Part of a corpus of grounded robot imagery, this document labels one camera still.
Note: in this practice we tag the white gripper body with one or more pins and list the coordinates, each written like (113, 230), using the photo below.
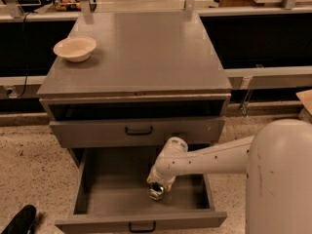
(158, 180)

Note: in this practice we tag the white bowl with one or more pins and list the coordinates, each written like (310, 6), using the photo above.
(76, 48)

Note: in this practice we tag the black shoe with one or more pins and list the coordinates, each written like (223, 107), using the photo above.
(22, 222)

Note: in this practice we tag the green soda can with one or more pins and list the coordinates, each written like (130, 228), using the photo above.
(156, 191)

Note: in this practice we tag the metal railing frame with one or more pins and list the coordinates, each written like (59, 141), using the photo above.
(88, 8)

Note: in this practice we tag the closed grey upper drawer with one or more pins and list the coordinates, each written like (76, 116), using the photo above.
(136, 132)

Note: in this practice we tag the grey drawer cabinet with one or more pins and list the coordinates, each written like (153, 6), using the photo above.
(147, 65)

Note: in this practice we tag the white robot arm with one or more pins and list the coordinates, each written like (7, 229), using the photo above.
(277, 163)

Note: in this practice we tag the open grey lower drawer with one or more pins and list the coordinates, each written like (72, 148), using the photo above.
(112, 196)

